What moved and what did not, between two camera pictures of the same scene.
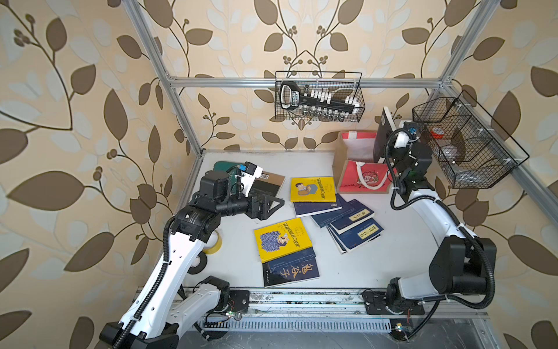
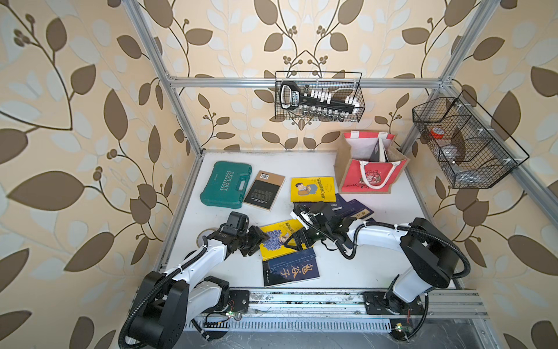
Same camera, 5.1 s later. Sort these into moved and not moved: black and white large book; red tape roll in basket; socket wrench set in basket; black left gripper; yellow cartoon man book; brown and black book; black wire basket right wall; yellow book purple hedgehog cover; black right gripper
Moved: black and white large book; black right gripper; black left gripper
Not moved: brown and black book; yellow cartoon man book; socket wrench set in basket; red tape roll in basket; black wire basket right wall; yellow book purple hedgehog cover
